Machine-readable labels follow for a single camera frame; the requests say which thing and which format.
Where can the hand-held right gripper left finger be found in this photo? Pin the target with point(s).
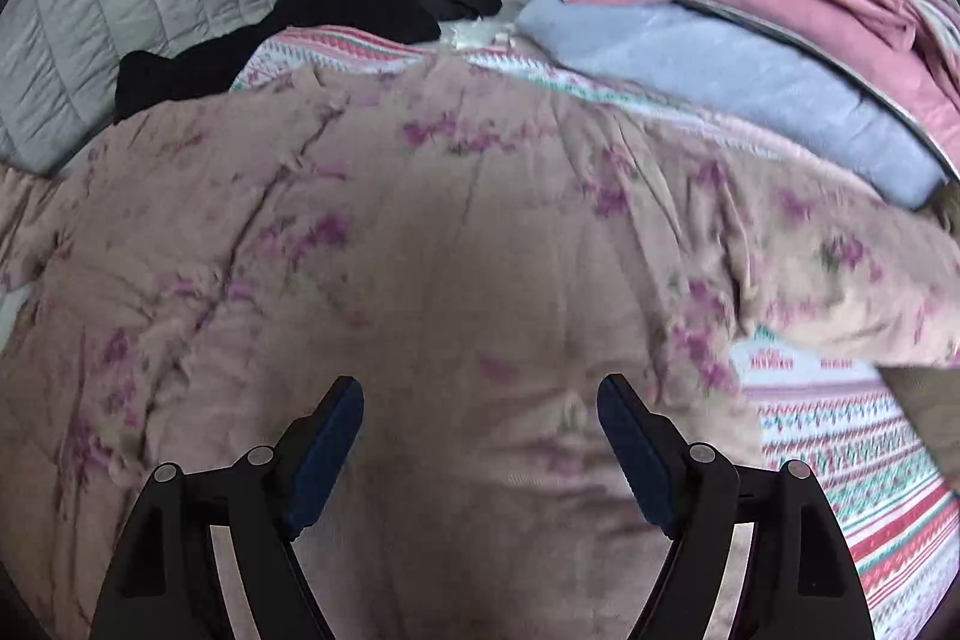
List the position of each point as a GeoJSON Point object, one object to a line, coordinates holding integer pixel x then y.
{"type": "Point", "coordinates": [328, 452]}

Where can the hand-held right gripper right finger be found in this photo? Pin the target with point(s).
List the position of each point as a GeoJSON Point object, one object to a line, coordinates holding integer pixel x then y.
{"type": "Point", "coordinates": [634, 445]}

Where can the pink floral padded garment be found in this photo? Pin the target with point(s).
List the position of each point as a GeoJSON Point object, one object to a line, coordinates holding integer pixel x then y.
{"type": "Point", "coordinates": [420, 280]}

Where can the patterned striped bed sheet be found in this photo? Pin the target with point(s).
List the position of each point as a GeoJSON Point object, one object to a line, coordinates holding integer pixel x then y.
{"type": "Point", "coordinates": [847, 452]}

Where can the light blue pillow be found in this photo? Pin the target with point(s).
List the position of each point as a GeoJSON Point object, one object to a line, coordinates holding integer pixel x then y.
{"type": "Point", "coordinates": [735, 85]}

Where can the black garment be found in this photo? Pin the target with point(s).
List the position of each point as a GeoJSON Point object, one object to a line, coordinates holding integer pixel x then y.
{"type": "Point", "coordinates": [322, 21]}

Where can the grey quilted headboard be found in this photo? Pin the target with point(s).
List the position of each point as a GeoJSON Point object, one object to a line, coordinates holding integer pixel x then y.
{"type": "Point", "coordinates": [127, 3]}

